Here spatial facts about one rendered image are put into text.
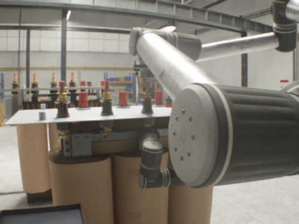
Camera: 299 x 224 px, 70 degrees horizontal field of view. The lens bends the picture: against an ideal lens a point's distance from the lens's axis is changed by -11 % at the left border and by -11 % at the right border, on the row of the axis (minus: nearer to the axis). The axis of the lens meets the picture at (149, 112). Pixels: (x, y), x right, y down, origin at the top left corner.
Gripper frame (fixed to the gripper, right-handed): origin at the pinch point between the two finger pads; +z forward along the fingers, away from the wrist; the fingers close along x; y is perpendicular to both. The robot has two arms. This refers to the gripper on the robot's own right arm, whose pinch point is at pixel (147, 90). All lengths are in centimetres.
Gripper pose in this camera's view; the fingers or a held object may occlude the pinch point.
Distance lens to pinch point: 157.2
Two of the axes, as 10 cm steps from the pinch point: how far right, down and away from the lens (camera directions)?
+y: 9.3, -0.4, 3.6
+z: 0.0, 9.9, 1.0
